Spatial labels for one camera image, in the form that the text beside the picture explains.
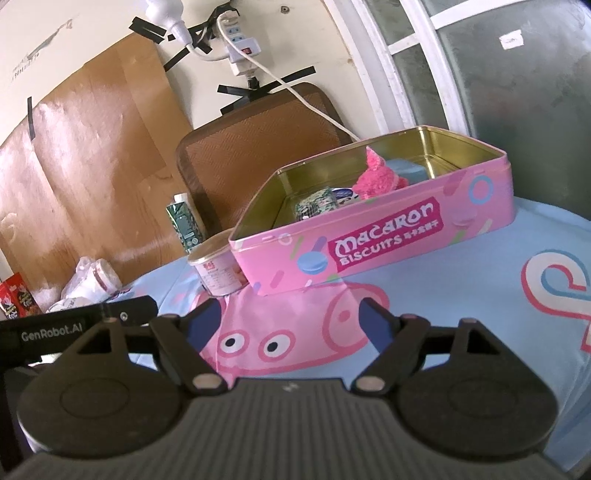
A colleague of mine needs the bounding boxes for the white power strip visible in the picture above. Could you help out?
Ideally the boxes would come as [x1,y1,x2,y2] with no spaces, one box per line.
[215,11,264,77]

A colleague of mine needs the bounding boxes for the white power cable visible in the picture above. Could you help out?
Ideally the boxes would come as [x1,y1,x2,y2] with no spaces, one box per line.
[221,16,362,143]

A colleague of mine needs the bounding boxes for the green drink carton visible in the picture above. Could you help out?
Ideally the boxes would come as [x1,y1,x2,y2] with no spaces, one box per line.
[165,192,206,254]

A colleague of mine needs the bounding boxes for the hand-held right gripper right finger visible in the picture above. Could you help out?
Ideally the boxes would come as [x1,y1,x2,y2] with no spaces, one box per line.
[353,298,522,394]

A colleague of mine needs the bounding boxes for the red cereal box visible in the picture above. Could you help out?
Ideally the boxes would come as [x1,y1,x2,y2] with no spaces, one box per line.
[0,281,19,321]
[4,272,40,317]

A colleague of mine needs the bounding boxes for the black tape cross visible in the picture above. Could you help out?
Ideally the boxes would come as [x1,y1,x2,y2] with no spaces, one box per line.
[129,7,222,72]
[217,66,317,116]

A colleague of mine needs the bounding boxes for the brown woven chair cushion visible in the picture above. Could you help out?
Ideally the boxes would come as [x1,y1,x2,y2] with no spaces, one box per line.
[174,82,363,236]

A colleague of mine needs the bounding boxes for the pink fluffy towel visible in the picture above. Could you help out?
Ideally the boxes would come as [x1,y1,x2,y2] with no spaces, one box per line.
[352,145,411,201]

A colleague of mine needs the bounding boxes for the blue printed blanket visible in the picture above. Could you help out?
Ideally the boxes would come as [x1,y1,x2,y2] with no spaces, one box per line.
[106,196,591,472]

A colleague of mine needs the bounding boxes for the blue plastic case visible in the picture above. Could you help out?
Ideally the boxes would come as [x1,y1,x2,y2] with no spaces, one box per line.
[385,157,428,188]

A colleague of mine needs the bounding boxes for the clear plastic bag package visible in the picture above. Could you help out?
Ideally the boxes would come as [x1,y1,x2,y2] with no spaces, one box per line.
[60,256,123,301]

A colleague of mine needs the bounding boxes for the round can with red label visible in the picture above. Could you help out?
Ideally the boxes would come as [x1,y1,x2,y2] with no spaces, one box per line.
[187,229,247,296]

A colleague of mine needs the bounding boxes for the small patterned white box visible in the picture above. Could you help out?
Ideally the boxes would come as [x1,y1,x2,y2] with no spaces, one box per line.
[293,186,338,221]

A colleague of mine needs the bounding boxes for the white lamp socket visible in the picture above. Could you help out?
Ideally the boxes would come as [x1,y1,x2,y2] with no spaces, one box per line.
[144,0,232,63]

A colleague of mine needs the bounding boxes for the white framed glass door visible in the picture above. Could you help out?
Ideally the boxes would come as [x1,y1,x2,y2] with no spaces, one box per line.
[323,0,591,217]

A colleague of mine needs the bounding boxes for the pink biscuit tin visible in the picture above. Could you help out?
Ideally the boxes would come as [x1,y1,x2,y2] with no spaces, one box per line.
[228,126,514,296]

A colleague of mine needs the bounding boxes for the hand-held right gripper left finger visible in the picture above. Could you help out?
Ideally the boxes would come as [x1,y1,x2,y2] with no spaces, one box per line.
[44,300,227,398]

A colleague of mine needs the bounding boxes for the wood-grain wall sheet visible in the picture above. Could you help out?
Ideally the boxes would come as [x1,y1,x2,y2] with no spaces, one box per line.
[0,36,195,315]

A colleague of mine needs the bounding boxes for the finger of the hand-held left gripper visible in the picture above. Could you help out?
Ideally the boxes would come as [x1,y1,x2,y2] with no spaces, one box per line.
[102,295,159,328]

